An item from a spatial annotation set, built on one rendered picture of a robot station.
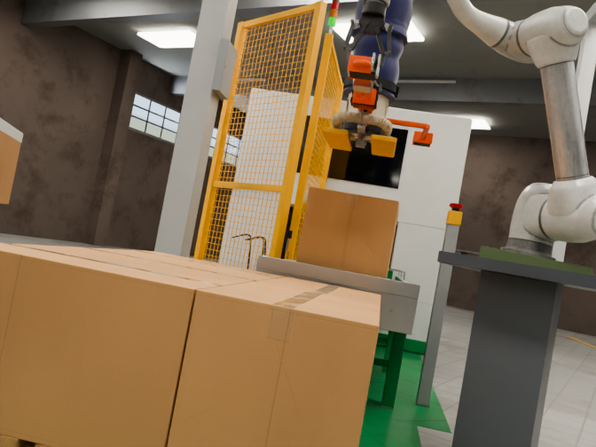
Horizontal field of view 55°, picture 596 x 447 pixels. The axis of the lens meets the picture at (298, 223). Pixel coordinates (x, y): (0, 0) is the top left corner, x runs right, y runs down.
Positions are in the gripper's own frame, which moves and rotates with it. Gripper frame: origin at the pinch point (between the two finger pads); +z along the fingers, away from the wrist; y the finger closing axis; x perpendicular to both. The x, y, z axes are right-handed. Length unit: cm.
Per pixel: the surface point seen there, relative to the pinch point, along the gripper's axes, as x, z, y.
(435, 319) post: -122, 83, -47
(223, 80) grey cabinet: -136, -28, 90
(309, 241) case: -73, 56, 17
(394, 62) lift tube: -54, -22, -7
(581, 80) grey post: -347, -130, -160
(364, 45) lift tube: -50, -26, 6
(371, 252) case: -72, 56, -11
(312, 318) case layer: 60, 74, -4
